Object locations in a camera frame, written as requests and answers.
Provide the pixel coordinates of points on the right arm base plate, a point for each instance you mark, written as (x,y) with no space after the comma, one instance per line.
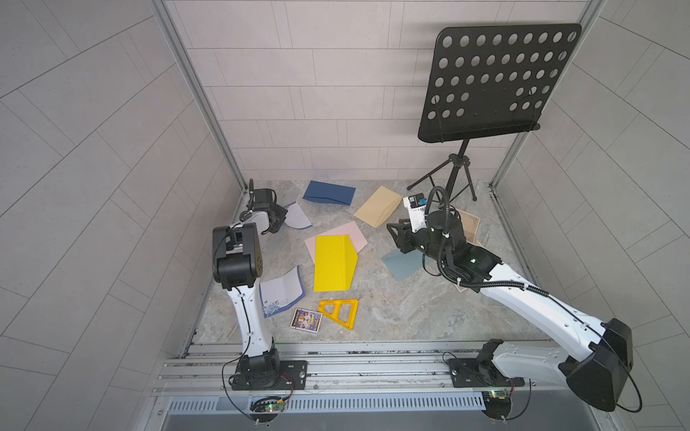
(471,373)

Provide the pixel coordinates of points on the yellow envelope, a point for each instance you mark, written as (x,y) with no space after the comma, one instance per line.
(335,261)

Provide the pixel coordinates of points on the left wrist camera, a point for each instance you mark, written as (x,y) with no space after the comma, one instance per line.
(261,200)

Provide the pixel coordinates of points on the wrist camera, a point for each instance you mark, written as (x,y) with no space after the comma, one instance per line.
(416,207)
(261,200)

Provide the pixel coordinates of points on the white blue floral letter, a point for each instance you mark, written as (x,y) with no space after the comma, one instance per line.
(280,294)
(296,217)

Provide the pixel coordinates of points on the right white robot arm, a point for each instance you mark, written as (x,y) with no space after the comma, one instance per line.
(593,358)

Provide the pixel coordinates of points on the black perforated music stand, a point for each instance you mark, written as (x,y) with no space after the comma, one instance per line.
(488,81)

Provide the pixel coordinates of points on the circuit board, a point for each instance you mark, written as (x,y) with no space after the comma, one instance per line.
(497,404)
(270,405)

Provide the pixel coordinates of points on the yellow triangle ruler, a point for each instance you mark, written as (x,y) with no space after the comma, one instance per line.
(342,312)

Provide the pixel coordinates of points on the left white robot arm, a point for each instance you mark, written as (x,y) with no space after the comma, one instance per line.
(237,267)

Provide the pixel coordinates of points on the navy blue envelope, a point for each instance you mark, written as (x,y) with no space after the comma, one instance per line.
(328,193)

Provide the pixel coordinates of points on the light teal envelope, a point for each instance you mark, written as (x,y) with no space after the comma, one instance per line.
(402,265)

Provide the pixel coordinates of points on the left circuit board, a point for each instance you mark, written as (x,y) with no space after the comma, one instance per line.
(270,405)

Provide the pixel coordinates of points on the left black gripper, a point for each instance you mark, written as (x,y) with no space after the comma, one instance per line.
(278,213)

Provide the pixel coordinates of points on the pink envelope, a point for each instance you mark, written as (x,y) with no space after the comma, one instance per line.
(351,230)

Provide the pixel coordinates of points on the aluminium rail frame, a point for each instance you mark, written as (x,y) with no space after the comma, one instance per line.
(336,368)

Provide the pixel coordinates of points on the kraft tan envelope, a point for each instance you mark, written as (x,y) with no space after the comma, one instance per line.
(379,207)

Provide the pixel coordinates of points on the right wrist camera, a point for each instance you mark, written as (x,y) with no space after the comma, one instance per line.
(416,207)

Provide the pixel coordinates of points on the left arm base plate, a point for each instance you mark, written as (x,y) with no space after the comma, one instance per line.
(262,374)

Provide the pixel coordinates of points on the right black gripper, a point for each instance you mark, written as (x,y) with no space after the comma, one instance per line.
(404,236)

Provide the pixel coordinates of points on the right circuit board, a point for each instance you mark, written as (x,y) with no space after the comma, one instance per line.
(497,404)

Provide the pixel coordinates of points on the colourful picture card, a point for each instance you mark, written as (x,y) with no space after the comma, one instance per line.
(306,320)

